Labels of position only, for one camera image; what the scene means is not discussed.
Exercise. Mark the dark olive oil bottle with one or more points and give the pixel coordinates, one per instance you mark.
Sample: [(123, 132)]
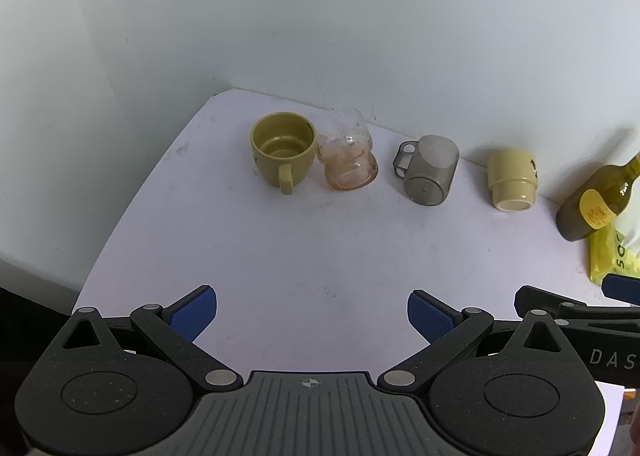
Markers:
[(587, 208)]

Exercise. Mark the olive green mug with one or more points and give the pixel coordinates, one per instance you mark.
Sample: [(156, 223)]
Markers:
[(272, 164)]

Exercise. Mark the clear glass cup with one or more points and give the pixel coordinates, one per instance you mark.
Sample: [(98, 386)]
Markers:
[(350, 161)]

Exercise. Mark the yellow plastic packet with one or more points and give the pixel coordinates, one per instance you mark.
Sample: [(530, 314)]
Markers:
[(612, 256)]

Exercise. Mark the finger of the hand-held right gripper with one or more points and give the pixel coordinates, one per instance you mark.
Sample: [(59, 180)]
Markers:
[(622, 286), (550, 300)]

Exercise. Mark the white paper sheet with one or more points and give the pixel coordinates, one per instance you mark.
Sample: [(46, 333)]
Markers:
[(612, 416)]

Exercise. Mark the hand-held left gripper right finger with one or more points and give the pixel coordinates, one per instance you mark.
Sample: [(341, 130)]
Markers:
[(431, 317)]

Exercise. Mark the pale yellow ceramic cup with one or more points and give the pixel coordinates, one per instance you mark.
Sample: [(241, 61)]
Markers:
[(512, 181)]

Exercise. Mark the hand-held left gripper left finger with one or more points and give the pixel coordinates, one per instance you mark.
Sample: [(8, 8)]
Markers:
[(192, 317)]

